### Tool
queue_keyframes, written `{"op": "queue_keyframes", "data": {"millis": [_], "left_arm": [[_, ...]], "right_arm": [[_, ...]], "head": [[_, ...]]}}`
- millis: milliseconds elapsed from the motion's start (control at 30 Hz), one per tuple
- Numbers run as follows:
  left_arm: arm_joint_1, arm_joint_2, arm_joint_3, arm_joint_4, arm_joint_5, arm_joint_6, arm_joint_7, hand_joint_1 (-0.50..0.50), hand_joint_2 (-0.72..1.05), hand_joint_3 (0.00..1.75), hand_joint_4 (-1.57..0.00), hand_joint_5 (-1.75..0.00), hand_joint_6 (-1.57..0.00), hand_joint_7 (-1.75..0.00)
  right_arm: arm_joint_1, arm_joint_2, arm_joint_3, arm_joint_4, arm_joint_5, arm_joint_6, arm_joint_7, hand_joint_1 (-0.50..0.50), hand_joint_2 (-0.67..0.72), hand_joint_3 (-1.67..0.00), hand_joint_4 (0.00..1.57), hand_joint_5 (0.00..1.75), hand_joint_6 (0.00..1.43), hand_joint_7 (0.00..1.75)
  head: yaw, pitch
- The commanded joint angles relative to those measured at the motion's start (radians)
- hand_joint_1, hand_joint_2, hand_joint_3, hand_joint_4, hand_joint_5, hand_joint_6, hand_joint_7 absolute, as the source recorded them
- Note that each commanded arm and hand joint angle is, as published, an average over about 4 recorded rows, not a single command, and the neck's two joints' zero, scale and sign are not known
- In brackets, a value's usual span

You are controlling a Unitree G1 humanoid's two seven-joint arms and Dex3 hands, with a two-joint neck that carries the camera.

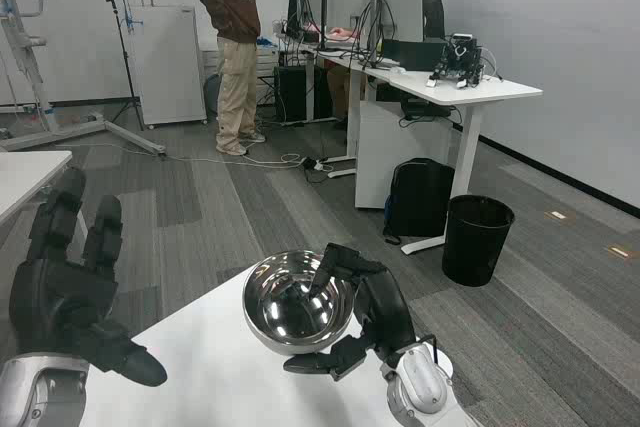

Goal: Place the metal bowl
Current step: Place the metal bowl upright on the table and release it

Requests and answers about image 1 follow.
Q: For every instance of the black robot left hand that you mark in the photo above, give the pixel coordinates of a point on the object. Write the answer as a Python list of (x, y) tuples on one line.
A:
[(60, 297)]

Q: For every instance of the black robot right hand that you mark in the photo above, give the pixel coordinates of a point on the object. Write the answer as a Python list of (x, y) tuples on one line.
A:
[(385, 307)]

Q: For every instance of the shiny metal bowl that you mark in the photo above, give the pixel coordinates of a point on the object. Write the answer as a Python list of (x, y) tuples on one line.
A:
[(280, 317)]

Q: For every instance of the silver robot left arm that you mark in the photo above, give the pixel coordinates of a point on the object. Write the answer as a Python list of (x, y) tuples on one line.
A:
[(40, 392)]

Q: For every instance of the black trash bin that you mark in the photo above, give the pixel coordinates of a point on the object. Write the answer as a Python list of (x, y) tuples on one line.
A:
[(475, 247)]

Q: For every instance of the black backpack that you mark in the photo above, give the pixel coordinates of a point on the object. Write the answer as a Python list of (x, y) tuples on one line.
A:
[(420, 197)]

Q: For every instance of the white side table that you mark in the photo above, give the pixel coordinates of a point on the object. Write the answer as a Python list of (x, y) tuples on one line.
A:
[(25, 172)]

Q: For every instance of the power strip with plugs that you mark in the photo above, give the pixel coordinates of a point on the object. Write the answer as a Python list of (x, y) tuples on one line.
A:
[(311, 164)]

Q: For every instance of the floor socket plate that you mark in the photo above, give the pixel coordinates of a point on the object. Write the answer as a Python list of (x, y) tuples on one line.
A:
[(620, 251), (559, 216)]

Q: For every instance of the seated person in tan trousers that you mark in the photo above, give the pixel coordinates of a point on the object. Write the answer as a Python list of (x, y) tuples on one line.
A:
[(339, 89)]

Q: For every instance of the black computer tower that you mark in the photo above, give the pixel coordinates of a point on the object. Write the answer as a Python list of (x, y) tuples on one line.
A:
[(295, 94)]

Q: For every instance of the white standing desk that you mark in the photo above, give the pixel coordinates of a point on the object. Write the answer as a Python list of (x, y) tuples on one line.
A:
[(470, 89)]

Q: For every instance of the black tripod stand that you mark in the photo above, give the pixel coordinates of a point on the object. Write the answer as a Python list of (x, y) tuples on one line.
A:
[(125, 62)]

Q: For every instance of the white wheeled cabinet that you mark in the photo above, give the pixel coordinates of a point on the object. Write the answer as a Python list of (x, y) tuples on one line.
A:
[(167, 67)]

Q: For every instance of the black office chair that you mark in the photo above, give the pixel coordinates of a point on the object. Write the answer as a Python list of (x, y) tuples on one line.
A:
[(433, 14)]

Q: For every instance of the person in brown hoodie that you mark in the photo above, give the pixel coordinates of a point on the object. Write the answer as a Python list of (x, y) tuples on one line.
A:
[(235, 12)]

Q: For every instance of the white metal gantry frame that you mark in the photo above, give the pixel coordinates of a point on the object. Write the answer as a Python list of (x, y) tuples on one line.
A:
[(30, 72)]

